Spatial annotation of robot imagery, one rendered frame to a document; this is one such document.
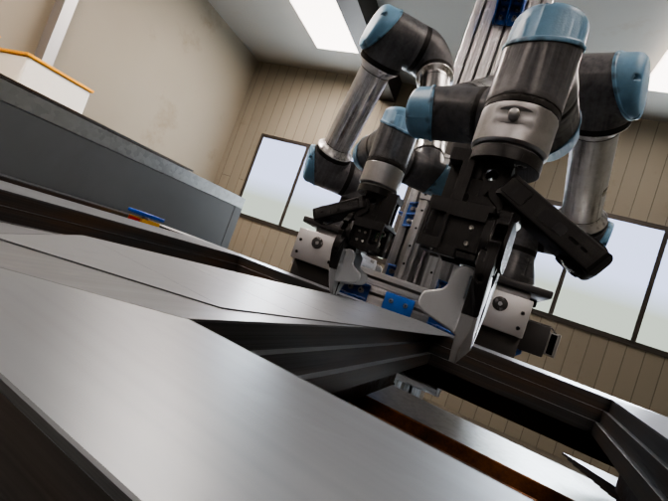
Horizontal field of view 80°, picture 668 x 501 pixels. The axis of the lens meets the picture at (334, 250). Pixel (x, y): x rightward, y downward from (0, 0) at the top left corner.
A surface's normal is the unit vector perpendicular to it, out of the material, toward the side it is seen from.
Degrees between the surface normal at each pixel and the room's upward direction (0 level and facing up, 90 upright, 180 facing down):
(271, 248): 90
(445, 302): 93
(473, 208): 90
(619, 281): 90
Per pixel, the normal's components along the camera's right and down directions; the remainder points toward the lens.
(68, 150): 0.84, 0.28
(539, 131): 0.24, 0.04
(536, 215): -0.39, -0.17
